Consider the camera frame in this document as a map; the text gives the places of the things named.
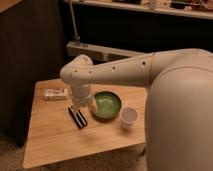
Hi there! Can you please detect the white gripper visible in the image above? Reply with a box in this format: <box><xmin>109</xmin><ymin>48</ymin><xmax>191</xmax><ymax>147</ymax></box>
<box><xmin>72</xmin><ymin>92</ymin><xmax>94</xmax><ymax>108</ymax></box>

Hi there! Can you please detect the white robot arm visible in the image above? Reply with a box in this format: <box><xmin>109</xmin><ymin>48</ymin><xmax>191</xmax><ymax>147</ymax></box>
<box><xmin>60</xmin><ymin>49</ymin><xmax>213</xmax><ymax>171</ymax></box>

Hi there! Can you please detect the green ceramic bowl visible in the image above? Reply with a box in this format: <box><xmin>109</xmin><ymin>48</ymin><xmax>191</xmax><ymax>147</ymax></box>
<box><xmin>93</xmin><ymin>91</ymin><xmax>122</xmax><ymax>119</ymax></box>

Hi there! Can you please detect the white plastic bottle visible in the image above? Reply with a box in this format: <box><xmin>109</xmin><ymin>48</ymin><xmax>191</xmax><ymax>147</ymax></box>
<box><xmin>43</xmin><ymin>88</ymin><xmax>69</xmax><ymax>100</ymax></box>

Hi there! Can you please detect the wooden table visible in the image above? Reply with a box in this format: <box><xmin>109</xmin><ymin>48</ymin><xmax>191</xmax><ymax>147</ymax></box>
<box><xmin>23</xmin><ymin>79</ymin><xmax>146</xmax><ymax>168</ymax></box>

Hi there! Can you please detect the metal vertical pole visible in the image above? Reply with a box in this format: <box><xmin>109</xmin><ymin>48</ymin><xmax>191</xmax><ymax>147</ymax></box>
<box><xmin>69</xmin><ymin>0</ymin><xmax>80</xmax><ymax>46</ymax></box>

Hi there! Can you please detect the upper wooden shelf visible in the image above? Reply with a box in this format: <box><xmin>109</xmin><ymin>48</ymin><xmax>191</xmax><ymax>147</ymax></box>
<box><xmin>63</xmin><ymin>0</ymin><xmax>213</xmax><ymax>20</ymax></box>

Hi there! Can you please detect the metal rail beam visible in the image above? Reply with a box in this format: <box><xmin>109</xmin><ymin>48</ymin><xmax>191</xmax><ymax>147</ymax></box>
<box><xmin>66</xmin><ymin>41</ymin><xmax>143</xmax><ymax>62</ymax></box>

